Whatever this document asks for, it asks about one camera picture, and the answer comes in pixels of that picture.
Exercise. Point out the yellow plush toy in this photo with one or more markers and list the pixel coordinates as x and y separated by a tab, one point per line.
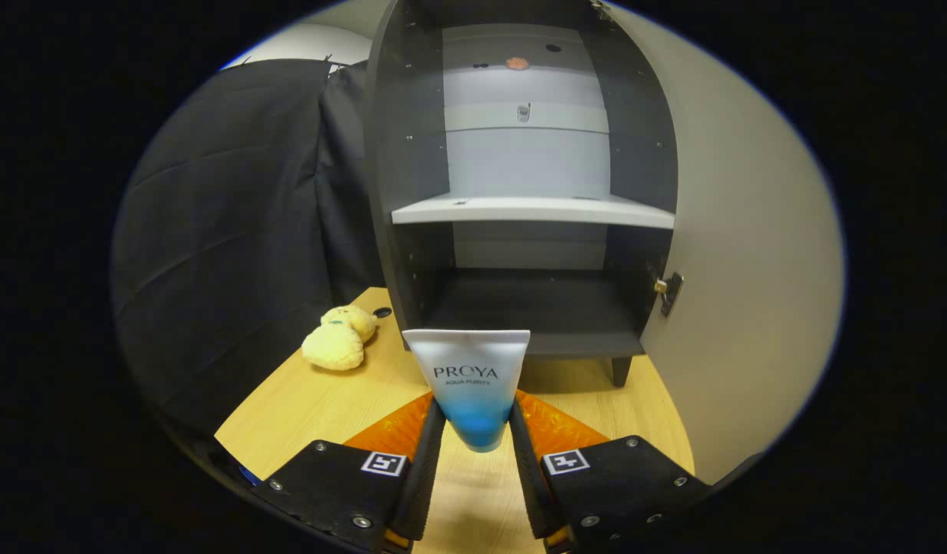
335	346

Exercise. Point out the white blue cosmetic tube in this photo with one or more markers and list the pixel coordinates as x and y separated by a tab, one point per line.
473	385

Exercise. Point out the white cabinet shelf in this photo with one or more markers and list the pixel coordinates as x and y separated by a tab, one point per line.
535	209

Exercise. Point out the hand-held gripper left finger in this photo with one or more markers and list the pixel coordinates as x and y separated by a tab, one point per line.
423	477

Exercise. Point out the dark grey cabinet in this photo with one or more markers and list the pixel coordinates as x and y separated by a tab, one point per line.
411	254

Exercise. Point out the blue object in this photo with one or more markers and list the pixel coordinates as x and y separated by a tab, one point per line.
249	475

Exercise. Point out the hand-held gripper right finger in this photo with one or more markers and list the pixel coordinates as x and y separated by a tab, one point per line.
531	477

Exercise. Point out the metal door hinge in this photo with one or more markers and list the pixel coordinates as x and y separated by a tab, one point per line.
602	8
671	292

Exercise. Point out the black backdrop cloth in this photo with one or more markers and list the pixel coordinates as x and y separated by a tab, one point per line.
227	231

